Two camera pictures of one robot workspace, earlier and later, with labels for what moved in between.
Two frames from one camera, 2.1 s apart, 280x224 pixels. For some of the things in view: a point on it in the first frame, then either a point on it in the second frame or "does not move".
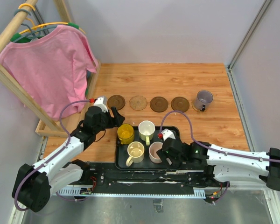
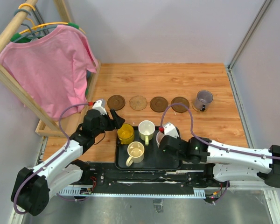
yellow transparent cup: (125, 134) does not move
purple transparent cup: (203, 100) does not move
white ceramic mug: (146, 129) does not move
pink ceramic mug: (153, 148) -> (158, 137)
